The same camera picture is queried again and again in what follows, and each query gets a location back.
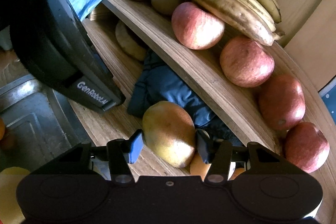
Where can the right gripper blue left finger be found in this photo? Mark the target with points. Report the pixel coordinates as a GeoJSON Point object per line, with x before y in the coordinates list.
{"type": "Point", "coordinates": [122, 153]}

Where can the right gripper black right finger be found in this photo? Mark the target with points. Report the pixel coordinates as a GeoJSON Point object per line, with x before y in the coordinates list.
{"type": "Point", "coordinates": [217, 154]}

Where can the round orange fruit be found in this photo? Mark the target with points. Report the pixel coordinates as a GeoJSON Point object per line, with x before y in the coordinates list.
{"type": "Point", "coordinates": [199, 168]}

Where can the green red mango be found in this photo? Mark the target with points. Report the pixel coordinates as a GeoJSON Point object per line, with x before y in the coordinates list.
{"type": "Point", "coordinates": [169, 132]}

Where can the yellow lemon fruit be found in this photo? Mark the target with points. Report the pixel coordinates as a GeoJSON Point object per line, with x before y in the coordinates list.
{"type": "Point", "coordinates": [10, 210]}

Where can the curved wooden shelf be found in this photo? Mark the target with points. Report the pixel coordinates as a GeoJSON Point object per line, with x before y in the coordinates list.
{"type": "Point", "coordinates": [235, 106]}

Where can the steel tray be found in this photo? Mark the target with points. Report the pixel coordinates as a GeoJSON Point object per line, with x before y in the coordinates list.
{"type": "Point", "coordinates": [41, 123]}

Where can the red apple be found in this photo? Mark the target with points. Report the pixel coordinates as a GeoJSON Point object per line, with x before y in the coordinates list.
{"type": "Point", "coordinates": [306, 147]}
{"type": "Point", "coordinates": [245, 63]}
{"type": "Point", "coordinates": [195, 28]}
{"type": "Point", "coordinates": [281, 102]}

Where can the dark blue cloth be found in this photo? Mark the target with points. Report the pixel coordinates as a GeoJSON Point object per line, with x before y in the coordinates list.
{"type": "Point", "coordinates": [158, 82]}

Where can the blue dotted mat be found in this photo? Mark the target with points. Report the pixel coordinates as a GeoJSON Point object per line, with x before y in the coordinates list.
{"type": "Point", "coordinates": [328, 95]}

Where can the brown spotted banana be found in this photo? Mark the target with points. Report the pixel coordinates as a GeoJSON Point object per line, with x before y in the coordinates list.
{"type": "Point", "coordinates": [242, 18]}

